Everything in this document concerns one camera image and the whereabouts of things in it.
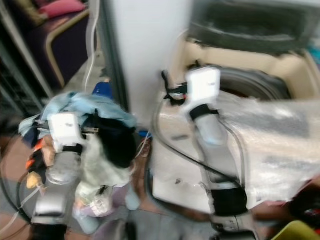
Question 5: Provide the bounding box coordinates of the beige top-load washing machine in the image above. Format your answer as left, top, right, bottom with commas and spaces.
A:
150, 0, 320, 217

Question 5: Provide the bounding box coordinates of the blue object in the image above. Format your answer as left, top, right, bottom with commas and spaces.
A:
92, 81, 114, 99

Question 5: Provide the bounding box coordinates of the light blue garment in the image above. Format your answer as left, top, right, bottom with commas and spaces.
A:
18, 91, 139, 147

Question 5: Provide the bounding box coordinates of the clear plastic sheet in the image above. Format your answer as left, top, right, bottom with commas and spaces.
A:
215, 92, 320, 203

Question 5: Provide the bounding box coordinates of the white garment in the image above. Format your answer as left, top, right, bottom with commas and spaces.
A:
73, 139, 122, 221

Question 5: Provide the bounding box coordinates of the purple armchair with wooden arms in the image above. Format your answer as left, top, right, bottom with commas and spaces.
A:
7, 0, 97, 90

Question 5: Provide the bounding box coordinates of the pink cushion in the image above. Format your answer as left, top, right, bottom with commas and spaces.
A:
38, 0, 87, 19

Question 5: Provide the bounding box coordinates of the orange and black garment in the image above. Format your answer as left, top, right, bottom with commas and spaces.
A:
25, 138, 56, 190

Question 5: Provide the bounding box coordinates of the yellow-green object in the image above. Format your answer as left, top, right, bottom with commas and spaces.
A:
272, 220, 320, 240

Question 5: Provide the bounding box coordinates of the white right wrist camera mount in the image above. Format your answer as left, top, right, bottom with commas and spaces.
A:
179, 67, 222, 120

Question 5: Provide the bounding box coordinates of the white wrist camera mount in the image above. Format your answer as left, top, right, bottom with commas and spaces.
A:
179, 67, 222, 120
47, 112, 86, 154

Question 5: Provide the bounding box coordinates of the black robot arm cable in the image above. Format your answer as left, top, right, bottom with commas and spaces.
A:
152, 99, 248, 187

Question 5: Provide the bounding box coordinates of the white hanging cable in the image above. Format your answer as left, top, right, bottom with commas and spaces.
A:
83, 0, 102, 92

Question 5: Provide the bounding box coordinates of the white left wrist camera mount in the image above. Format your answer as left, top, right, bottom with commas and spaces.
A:
47, 112, 86, 154

